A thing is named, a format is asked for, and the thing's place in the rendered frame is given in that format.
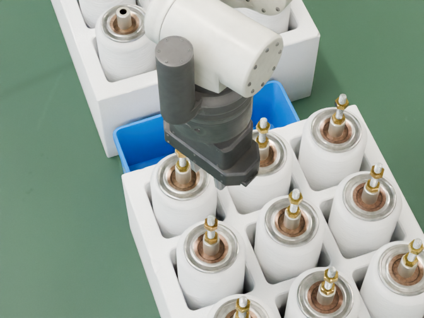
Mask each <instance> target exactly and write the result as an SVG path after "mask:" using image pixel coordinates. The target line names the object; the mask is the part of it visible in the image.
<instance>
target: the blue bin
mask: <svg viewBox="0 0 424 318"><path fill-rule="evenodd" d="M263 117H265V118H267V120H268V122H269V123H270V129H269V130H272V129H275V128H278V127H285V126H287V125H289V124H292V123H294V122H298V121H300V119H299V118H298V115H297V113H296V112H295V109H294V108H293V105H292V103H291V101H290V99H289V98H288V95H287V94H286V91H285V89H284V88H283V85H282V84H281V83H280V82H279V81H275V80H273V81H268V82H267V83H266V84H265V85H264V86H263V87H262V88H261V90H260V91H258V92H257V93H256V94H255V95H254V98H253V109H252V117H251V120H252V121H253V130H255V129H256V126H257V123H258V122H259V120H261V118H263ZM113 139H114V143H115V146H116V148H117V151H118V154H119V156H120V159H121V163H122V168H123V171H124V174H126V173H129V172H133V171H135V170H141V169H144V168H146V167H149V166H152V165H156V164H157V163H158V162H159V161H160V160H162V159H163V158H165V157H166V156H169V155H171V154H173V153H175V148H174V147H173V146H171V145H170V144H168V143H167V142H166V141H165V137H164V129H163V117H162V116H161V114H159V115H156V116H153V117H149V118H147V119H143V120H140V121H136V122H133V123H130V124H126V125H123V126H120V127H118V128H116V129H115V130H114V131H113Z"/></svg>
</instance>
